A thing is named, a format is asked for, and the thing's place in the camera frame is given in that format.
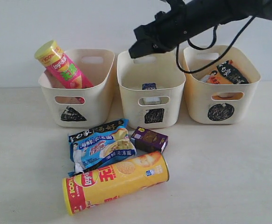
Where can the cream bin square mark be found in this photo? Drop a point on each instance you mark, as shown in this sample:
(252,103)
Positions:
(162,70)

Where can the pink chips can yellow lid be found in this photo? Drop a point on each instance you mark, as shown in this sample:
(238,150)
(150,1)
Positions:
(58,63)

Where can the blue white milk carton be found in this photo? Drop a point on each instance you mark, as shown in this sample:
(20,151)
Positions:
(150,100)

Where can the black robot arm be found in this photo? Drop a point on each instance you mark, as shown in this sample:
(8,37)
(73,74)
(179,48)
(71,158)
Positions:
(211,13)

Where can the cream bin circle mark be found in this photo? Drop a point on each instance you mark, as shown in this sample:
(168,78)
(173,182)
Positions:
(198,95)

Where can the blue instant noodle packet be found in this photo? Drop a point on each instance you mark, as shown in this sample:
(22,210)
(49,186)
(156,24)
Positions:
(100,146)

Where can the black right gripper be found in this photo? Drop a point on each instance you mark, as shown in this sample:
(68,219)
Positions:
(167,30)

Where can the purple small box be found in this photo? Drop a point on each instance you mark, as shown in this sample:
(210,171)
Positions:
(148,140)

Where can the orange instant noodle packet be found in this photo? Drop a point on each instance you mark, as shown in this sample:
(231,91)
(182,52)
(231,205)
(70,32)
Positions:
(227,72)

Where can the cream bin triangle mark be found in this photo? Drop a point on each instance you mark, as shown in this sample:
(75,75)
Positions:
(83,107)

